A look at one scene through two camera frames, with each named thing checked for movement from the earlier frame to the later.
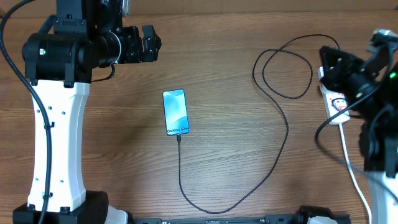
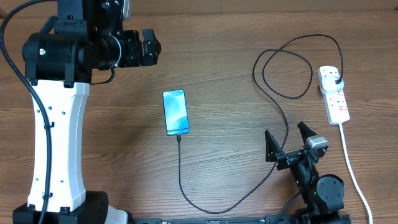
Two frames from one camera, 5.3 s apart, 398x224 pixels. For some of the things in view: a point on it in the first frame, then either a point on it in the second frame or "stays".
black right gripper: x=340 y=68 → x=274 y=152
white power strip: x=336 y=101 stays
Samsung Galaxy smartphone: x=176 y=112 stays
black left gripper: x=134 y=55 stays
